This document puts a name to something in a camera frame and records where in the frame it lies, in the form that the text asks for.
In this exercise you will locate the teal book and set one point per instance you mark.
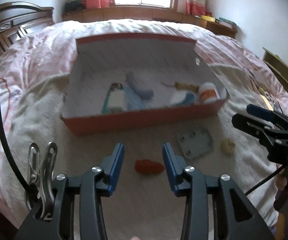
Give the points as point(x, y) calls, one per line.
point(226, 22)

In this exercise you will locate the metal spring clip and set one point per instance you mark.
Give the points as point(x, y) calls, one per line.
point(40, 170)

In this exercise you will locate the notched wooden block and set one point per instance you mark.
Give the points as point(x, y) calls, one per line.
point(186, 87)

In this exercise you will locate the white earbuds case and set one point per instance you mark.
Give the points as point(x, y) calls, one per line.
point(179, 97)

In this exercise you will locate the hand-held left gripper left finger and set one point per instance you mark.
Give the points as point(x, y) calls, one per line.
point(116, 167)

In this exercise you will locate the dark wooden headboard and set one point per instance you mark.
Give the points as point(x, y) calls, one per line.
point(16, 22)

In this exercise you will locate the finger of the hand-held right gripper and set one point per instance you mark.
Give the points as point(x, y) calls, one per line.
point(261, 112)
point(248, 123)

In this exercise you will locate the person's right hand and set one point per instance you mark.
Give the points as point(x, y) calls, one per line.
point(281, 182)

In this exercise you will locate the pink cardboard box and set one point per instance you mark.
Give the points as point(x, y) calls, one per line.
point(134, 121)

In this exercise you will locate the white plastic jar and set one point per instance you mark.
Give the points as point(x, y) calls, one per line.
point(209, 92)

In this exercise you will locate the white towel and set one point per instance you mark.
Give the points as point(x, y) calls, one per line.
point(139, 205)

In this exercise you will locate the white charger plug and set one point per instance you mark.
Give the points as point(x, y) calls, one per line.
point(116, 100)

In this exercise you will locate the red toy piece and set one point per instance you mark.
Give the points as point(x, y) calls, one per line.
point(147, 166)

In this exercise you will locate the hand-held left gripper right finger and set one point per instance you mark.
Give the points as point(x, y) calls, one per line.
point(170, 170)

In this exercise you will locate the pink printed bedsheet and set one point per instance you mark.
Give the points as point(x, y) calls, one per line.
point(34, 55)

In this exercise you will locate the dark bag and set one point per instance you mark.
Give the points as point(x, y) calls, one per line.
point(74, 5)

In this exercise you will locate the yellow book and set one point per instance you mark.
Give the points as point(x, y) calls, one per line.
point(208, 18)

